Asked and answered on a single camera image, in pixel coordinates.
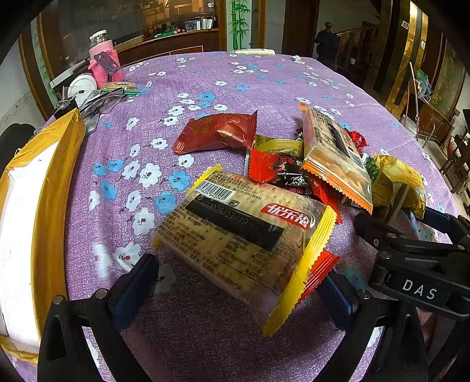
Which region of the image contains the white remote control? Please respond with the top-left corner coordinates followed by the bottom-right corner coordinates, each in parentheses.
top-left (232, 48), bottom-right (276, 56)

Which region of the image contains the red black snack packet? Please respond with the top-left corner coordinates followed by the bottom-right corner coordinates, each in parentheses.
top-left (247, 150), bottom-right (343, 224)

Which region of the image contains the person in black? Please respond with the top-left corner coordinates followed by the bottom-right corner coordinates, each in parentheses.
top-left (315, 21), bottom-right (339, 70)

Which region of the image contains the white round device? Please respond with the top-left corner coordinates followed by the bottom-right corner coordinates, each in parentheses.
top-left (67, 73), bottom-right (97, 108)

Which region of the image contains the dark red foil snack pack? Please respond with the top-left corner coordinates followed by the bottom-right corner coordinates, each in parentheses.
top-left (172, 111), bottom-right (257, 154)

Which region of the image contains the small red candy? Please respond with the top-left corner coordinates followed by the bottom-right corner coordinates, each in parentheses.
top-left (346, 130), bottom-right (367, 154)

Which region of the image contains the yellow-edged cracker pack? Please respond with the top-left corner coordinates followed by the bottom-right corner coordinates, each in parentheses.
top-left (153, 165), bottom-right (337, 337)

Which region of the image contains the gold foil snack bag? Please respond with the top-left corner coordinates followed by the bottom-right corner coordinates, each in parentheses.
top-left (369, 154), bottom-right (426, 219)

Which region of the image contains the pink sleeved water bottle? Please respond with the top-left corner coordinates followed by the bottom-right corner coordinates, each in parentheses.
top-left (88, 29), bottom-right (123, 89)

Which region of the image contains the purple floral tablecloth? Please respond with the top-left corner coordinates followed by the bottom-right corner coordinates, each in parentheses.
top-left (65, 53), bottom-right (457, 381)

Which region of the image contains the yellow green snack packet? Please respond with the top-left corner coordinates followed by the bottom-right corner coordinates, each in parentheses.
top-left (253, 135), bottom-right (303, 158)

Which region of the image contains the black sofa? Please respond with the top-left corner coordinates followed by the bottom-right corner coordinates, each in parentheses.
top-left (0, 123), bottom-right (35, 174)

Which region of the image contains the orange-edged cracker pack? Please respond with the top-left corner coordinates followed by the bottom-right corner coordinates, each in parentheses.
top-left (300, 103), bottom-right (373, 212)

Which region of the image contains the yellow taped foam box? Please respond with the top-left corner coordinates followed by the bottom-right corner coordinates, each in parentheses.
top-left (1, 109), bottom-right (86, 364)

